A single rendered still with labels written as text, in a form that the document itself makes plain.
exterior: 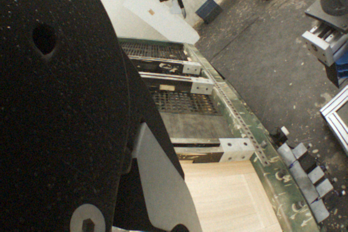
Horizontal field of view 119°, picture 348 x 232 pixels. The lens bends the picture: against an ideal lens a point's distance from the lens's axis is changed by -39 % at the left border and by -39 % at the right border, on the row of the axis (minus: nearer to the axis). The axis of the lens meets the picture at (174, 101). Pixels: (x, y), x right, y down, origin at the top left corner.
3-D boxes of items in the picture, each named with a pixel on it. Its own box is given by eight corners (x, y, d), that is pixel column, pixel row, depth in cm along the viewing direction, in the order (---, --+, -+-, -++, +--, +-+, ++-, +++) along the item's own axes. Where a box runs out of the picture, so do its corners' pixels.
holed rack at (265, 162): (270, 165, 48) (271, 164, 48) (263, 167, 48) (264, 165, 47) (186, 43, 185) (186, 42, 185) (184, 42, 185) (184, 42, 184)
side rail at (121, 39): (182, 53, 184) (183, 44, 178) (86, 45, 163) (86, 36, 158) (180, 51, 190) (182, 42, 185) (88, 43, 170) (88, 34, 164)
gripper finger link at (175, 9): (173, 22, 62) (165, 1, 56) (187, 17, 61) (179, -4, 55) (174, 24, 59) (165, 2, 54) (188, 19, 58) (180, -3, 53)
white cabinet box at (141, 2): (200, 38, 405) (136, -14, 316) (185, 53, 431) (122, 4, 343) (197, 31, 452) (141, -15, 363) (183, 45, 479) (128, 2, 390)
